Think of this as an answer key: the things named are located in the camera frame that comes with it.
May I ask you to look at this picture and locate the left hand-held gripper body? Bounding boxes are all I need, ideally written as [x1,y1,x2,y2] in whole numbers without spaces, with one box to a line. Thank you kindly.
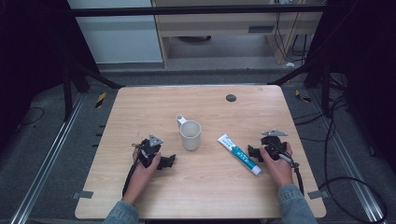
[136,133,164,169]

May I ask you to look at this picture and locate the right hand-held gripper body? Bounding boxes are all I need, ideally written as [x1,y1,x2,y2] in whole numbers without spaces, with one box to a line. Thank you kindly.
[261,129,289,161]

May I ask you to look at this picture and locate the person's left hand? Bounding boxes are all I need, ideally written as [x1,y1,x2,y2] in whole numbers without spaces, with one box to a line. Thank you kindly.
[122,148,163,206]

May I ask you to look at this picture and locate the person's right hand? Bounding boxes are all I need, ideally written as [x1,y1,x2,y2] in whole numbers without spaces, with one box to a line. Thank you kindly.
[260,142,294,189]

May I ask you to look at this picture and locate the white and teal toothpaste tube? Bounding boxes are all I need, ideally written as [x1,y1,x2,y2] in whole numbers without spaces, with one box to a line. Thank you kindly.
[217,133,262,176]

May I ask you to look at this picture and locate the white cup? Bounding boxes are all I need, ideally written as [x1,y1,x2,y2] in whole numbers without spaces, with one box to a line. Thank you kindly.
[176,115,203,152]

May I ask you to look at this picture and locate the yellow and black tape strip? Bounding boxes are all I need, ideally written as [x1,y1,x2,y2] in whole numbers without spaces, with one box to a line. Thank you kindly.
[294,89,312,104]
[94,91,107,109]

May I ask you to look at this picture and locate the black metal stand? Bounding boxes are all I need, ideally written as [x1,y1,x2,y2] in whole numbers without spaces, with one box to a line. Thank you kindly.
[61,60,126,123]
[266,60,347,119]

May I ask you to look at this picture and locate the white cabinet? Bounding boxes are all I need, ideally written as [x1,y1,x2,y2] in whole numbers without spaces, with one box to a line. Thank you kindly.
[66,0,164,65]

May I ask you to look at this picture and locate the black curtain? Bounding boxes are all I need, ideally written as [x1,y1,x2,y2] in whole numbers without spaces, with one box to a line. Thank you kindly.
[0,0,101,150]
[306,0,396,175]

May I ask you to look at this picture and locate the light wooden desk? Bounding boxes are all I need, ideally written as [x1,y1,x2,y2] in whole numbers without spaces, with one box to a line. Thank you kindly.
[151,0,326,68]

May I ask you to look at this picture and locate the left hand-held gripper black cable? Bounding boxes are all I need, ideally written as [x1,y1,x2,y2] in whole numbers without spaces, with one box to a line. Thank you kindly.
[121,143,142,198]

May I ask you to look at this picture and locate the hand-held gripper black cable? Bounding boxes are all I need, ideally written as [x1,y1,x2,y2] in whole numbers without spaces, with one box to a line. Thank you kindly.
[274,148,305,196]
[121,143,142,198]

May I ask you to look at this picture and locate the right hand-held gripper black cable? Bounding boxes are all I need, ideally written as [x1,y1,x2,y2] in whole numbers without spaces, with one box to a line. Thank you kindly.
[274,148,305,196]

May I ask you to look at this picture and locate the long black floor cable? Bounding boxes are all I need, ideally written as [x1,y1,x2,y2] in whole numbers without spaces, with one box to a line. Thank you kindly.
[292,92,349,200]

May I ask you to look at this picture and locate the grey table bracket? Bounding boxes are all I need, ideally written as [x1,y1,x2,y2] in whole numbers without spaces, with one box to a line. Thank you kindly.
[71,189,94,201]
[306,189,331,201]

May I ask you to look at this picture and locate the aluminium floor rail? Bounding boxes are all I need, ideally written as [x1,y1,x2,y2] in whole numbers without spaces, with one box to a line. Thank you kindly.
[306,88,389,223]
[8,92,87,224]

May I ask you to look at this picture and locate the black cables under desk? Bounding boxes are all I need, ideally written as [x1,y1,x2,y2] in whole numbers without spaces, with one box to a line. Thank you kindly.
[273,11,312,63]

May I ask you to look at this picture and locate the looped black floor cable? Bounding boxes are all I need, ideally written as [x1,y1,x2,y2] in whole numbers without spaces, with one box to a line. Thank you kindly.
[317,176,389,224]

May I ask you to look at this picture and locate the thin black floor cable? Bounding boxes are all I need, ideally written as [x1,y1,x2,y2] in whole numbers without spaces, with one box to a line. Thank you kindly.
[18,106,46,127]

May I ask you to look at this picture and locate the black horizontal frame bar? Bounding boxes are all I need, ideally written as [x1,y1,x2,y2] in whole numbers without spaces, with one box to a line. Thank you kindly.
[68,5,327,18]

